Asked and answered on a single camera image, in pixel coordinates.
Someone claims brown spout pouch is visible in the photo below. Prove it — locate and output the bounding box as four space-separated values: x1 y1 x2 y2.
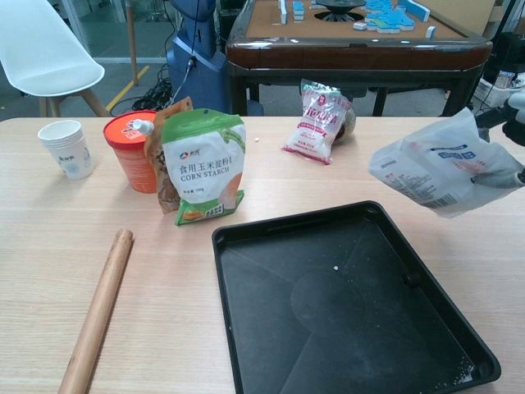
130 96 194 215

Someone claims black mahjong centre dome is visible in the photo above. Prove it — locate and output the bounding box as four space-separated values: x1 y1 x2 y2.
313 0 367 21

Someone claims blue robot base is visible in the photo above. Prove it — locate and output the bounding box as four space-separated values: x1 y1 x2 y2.
165 0 227 120

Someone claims white paper cup stack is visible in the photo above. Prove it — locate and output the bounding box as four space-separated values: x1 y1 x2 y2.
37 119 95 181

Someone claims green white corn starch pouch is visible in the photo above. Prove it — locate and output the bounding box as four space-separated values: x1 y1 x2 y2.
160 108 247 227

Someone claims red white sugar bag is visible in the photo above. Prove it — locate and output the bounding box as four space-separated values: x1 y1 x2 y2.
281 78 354 166

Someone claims wooden rolling pin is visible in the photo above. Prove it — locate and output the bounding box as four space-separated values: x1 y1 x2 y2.
57 228 135 394

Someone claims black floor cable bundle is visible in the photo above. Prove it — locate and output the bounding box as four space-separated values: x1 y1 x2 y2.
130 73 181 112

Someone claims white chair with wooden legs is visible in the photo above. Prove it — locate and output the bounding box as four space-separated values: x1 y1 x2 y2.
0 0 111 118

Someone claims dark wood mahjong table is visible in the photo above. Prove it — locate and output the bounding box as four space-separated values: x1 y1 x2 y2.
225 0 494 118

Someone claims orange tub with lid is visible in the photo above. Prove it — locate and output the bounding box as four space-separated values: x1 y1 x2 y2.
102 109 162 195

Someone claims black plastic tray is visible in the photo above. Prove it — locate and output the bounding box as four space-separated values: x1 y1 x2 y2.
211 199 504 394

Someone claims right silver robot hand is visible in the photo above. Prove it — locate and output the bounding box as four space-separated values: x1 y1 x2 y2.
473 89 525 184

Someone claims blue mahjong tile pile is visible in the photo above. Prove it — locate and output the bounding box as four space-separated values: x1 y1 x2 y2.
363 0 431 34

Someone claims white storage box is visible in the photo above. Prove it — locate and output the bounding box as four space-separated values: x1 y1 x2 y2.
477 69 525 112

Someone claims clear white powder bag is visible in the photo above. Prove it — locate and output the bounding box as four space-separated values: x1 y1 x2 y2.
367 107 525 219

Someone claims wooden pole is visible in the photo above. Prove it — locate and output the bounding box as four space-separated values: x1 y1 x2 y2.
125 0 139 87

